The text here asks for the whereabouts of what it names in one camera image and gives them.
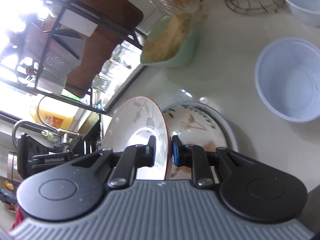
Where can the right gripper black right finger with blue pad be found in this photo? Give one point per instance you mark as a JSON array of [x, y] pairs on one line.
[[196, 158]]

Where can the white plate grey leaves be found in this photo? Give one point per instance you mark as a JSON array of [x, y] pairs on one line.
[[132, 124]]

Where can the upturned glass middle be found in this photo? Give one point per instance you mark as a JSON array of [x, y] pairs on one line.
[[111, 68]]

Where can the white plate pink flower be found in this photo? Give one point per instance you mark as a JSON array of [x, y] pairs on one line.
[[231, 139]]

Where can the black metal dish rack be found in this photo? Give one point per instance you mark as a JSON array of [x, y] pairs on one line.
[[82, 19]]

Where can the chrome kitchen faucet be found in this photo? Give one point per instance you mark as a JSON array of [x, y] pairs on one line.
[[65, 135]]

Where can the small plate green rim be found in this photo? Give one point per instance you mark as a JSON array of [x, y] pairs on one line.
[[194, 126]]

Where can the brown wooden cutting board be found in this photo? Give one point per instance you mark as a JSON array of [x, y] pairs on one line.
[[101, 43]]

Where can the upturned glass right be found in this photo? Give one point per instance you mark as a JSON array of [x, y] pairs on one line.
[[120, 53]]

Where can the orange detergent bottle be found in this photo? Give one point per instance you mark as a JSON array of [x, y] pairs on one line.
[[57, 113]]

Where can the light blue plastic bowl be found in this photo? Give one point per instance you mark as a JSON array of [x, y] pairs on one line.
[[287, 79]]

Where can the green basket with noodles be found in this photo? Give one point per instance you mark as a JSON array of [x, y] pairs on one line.
[[172, 42]]

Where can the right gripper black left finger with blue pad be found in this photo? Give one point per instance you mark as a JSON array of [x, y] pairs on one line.
[[125, 164]]

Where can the upturned glass left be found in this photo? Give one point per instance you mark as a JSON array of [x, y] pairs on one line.
[[101, 83]]

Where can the textured knife holder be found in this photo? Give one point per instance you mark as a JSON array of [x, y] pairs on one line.
[[65, 50]]

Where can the upturned glass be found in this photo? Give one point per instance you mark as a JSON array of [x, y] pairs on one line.
[[101, 83], [111, 68], [120, 53]]

